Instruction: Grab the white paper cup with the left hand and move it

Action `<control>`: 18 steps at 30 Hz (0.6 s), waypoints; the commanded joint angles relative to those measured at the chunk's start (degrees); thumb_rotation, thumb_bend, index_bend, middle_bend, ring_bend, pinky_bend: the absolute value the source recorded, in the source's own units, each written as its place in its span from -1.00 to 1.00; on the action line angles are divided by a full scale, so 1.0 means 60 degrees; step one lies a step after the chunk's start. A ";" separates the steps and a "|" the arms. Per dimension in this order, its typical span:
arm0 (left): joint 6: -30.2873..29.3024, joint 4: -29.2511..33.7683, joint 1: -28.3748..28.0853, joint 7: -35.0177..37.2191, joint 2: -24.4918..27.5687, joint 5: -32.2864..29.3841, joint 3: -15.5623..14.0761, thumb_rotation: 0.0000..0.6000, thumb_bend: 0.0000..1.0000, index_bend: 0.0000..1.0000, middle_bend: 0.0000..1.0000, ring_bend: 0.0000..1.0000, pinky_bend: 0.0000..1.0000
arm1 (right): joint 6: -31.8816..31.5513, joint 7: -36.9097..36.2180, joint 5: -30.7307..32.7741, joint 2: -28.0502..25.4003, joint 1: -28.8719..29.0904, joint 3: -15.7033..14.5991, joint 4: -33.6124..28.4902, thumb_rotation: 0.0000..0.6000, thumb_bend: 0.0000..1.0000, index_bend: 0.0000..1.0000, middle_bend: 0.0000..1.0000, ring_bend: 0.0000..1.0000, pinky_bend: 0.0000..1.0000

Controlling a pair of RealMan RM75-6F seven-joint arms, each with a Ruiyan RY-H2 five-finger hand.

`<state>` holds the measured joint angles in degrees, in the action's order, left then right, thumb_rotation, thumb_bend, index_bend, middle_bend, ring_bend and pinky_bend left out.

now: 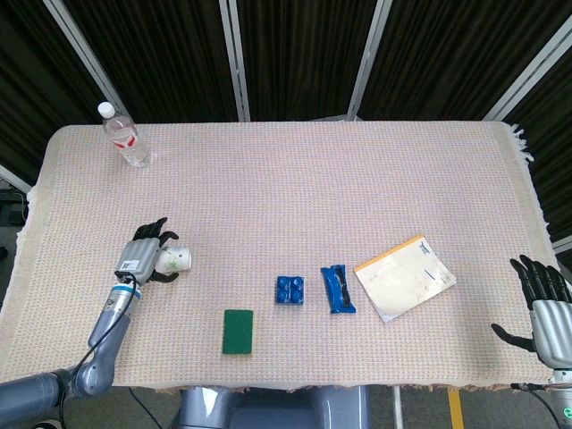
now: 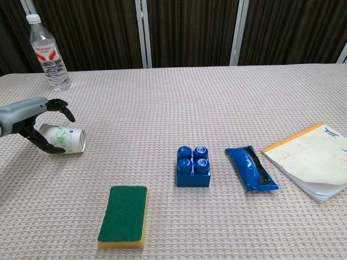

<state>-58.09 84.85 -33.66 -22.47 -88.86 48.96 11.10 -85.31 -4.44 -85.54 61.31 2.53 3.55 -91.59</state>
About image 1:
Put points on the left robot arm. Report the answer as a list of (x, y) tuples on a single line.
[(89, 353)]

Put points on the blue tissue pack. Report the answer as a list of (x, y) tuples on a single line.
[(338, 290)]

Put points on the white paper cup green flower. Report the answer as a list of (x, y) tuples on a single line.
[(176, 260)]

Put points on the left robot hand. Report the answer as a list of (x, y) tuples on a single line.
[(140, 257)]

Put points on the woven pink white tablecloth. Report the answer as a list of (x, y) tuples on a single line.
[(286, 250)]

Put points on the green and yellow sponge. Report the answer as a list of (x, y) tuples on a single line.
[(238, 333)]

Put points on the grey metal frame post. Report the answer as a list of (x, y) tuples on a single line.
[(532, 73), (85, 60), (368, 60), (234, 60)]

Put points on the clear plastic water bottle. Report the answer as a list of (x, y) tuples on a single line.
[(127, 139)]

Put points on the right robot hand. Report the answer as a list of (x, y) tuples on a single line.
[(543, 308)]

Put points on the notepad with orange binding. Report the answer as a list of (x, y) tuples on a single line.
[(404, 277)]

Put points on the blue toy building block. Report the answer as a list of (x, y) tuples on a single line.
[(290, 290)]

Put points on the grey robot torso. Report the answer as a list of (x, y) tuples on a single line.
[(272, 407)]

